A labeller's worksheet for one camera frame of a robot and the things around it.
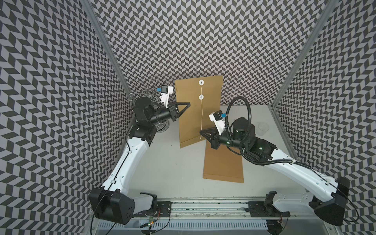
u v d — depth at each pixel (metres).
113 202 0.37
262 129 0.98
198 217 0.72
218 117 0.54
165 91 0.57
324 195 0.39
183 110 0.62
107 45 0.85
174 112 0.57
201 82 0.62
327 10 0.69
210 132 0.58
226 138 0.54
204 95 0.65
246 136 0.47
